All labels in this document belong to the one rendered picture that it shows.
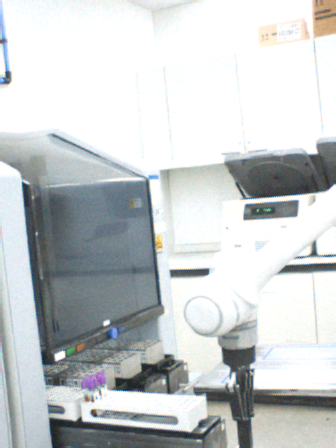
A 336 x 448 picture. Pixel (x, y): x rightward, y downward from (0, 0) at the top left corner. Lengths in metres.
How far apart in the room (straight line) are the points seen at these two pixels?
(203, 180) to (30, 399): 3.22
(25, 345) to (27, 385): 0.09
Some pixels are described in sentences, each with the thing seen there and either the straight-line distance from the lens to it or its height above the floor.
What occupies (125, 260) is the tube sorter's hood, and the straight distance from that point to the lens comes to 1.90.
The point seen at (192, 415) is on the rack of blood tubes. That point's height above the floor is 0.85.
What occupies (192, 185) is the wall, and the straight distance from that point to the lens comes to 4.62.
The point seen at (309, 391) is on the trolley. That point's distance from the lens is 1.70.
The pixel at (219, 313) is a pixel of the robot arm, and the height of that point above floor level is 1.13.
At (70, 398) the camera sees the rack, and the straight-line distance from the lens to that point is 1.65.
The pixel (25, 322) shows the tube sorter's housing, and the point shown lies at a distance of 1.54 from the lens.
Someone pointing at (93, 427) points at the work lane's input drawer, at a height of 0.81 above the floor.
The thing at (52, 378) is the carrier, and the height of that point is 0.87.
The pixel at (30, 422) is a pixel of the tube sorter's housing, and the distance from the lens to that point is 1.58.
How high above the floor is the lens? 1.35
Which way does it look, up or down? 3 degrees down
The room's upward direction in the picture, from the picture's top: 6 degrees counter-clockwise
